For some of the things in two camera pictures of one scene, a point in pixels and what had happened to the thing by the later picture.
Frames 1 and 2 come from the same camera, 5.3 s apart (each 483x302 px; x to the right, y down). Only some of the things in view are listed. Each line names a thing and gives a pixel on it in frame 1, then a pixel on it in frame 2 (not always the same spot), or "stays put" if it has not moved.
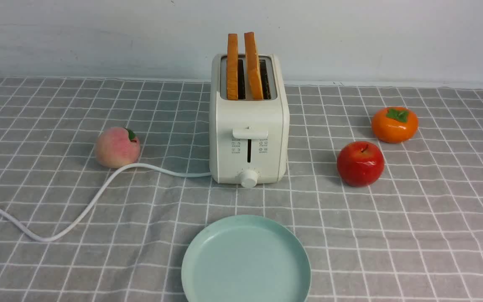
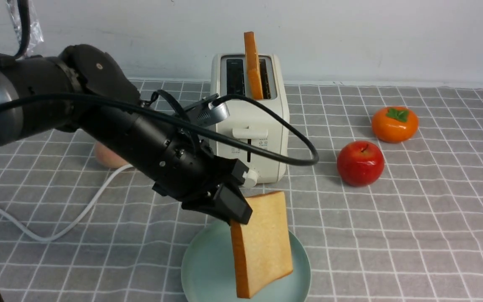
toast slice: x=253 y=71 stays put
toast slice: x=232 y=67 -> x=261 y=247
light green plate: x=247 y=259 stays put
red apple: x=360 y=163 stays put
